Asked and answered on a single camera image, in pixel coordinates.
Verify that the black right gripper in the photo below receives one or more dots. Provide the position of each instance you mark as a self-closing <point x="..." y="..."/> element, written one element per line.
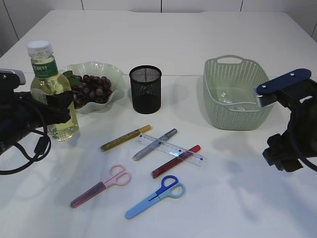
<point x="288" y="154"/>

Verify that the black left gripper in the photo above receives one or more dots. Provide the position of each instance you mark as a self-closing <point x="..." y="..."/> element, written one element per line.
<point x="38" y="112"/>

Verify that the yellow tea drink bottle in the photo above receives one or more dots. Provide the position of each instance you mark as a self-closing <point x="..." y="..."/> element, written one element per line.
<point x="49" y="81"/>

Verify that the purple artificial grape bunch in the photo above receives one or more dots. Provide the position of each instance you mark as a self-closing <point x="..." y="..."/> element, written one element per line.
<point x="88" y="89"/>

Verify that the clear plastic sheet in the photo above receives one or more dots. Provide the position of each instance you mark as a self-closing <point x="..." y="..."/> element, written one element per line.
<point x="225" y="98"/>

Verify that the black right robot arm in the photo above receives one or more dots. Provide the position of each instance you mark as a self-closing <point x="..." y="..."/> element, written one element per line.
<point x="301" y="100"/>

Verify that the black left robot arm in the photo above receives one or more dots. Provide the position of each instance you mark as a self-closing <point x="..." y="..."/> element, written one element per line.
<point x="20" y="114"/>

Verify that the green wavy glass plate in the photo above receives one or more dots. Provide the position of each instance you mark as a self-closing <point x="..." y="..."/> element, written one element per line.
<point x="99" y="69"/>

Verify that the gold glitter pen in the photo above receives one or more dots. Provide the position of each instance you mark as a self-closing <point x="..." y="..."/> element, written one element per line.
<point x="124" y="138"/>

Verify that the green plastic woven basket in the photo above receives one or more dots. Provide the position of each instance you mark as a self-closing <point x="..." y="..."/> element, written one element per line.
<point x="237" y="77"/>

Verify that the black mesh pen holder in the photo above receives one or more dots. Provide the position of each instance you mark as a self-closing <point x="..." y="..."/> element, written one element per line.
<point x="145" y="83"/>

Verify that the clear plastic ruler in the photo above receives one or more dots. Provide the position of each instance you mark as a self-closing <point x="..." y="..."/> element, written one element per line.
<point x="193" y="158"/>

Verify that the silver glitter pen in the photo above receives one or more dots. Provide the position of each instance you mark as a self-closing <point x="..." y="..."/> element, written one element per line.
<point x="145" y="151"/>

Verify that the red glitter pen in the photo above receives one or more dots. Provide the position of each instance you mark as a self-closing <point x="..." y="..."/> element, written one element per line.
<point x="174" y="162"/>

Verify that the pink scissors with cover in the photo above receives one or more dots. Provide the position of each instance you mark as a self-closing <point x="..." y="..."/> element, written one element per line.
<point x="118" y="175"/>

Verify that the blue scissors with cover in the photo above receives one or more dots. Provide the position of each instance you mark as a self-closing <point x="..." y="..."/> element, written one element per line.
<point x="170" y="188"/>

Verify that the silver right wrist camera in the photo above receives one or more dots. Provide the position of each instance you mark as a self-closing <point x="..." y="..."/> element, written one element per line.
<point x="266" y="93"/>

